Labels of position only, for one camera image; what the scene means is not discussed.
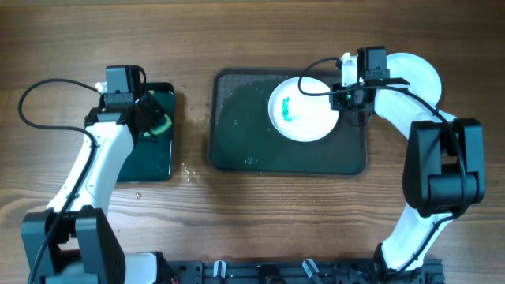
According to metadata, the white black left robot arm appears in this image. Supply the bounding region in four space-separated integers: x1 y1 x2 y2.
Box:
21 65 178 283

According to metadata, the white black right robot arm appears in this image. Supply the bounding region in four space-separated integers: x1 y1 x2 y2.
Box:
330 47 485 278

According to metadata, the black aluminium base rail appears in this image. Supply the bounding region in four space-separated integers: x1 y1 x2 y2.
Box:
165 258 446 284

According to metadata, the white top plate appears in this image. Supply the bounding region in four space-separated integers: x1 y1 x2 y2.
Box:
387 53 442 107

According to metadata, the black water basin tray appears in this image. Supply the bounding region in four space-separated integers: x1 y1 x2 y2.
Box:
98 81 176 183

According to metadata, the white plate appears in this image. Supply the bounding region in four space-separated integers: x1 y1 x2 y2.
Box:
387 53 442 107
267 77 339 142

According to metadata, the green yellow sponge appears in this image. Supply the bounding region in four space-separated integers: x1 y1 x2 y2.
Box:
144 114 172 139

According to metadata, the black plate tray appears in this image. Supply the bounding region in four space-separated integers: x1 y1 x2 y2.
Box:
208 68 368 176

